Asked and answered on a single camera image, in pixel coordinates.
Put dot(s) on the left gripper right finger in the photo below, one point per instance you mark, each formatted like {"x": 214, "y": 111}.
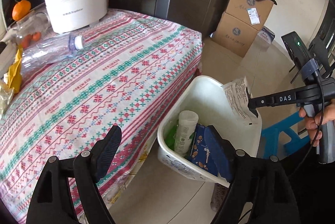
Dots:
{"x": 262, "y": 182}

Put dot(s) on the person right hand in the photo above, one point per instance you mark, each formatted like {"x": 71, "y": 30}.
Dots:
{"x": 311, "y": 123}

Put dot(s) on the green snack bag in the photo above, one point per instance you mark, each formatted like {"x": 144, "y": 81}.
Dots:
{"x": 170, "y": 137}

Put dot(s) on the white trash bin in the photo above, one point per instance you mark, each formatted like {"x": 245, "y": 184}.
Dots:
{"x": 225, "y": 126}

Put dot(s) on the upper cardboard box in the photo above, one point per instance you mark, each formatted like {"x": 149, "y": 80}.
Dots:
{"x": 252, "y": 12}

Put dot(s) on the yellow snack wrapper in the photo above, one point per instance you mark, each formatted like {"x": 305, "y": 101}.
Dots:
{"x": 14, "y": 74}

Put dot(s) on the small box on floor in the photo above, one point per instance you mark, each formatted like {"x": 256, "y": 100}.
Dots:
{"x": 266, "y": 35}

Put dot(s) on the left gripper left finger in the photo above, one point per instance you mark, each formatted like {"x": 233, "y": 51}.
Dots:
{"x": 52, "y": 202}

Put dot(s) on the patterned tablecloth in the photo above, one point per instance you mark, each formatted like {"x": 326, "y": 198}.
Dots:
{"x": 130, "y": 72}

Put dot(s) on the large orange tangerine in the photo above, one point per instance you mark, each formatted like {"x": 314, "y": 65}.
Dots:
{"x": 21, "y": 9}

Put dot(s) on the white printed wrapper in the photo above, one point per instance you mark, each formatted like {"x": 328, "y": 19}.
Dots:
{"x": 237, "y": 97}

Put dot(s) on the brown slipper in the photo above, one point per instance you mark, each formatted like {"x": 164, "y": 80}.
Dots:
{"x": 218, "y": 196}

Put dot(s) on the cardboard box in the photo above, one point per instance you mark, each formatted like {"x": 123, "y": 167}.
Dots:
{"x": 252, "y": 12}
{"x": 234, "y": 34}

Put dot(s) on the glass jar with lid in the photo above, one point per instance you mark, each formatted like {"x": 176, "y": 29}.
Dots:
{"x": 29, "y": 29}

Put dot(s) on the blue plastic stool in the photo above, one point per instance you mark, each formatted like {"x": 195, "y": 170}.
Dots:
{"x": 283, "y": 138}

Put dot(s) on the lower cardboard box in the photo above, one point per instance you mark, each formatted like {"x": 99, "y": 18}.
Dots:
{"x": 234, "y": 34}

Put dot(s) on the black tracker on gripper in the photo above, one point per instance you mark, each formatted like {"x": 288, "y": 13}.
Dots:
{"x": 302, "y": 58}

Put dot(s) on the blue biscuit box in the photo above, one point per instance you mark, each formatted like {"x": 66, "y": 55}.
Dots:
{"x": 199, "y": 152}

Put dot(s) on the clear plastic bottle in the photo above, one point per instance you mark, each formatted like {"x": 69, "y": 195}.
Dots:
{"x": 50, "y": 51}

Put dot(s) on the white yogurt bottle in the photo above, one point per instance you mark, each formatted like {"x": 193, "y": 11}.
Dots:
{"x": 187, "y": 122}

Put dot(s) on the white tissue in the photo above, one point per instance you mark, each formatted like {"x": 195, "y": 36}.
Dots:
{"x": 6, "y": 95}

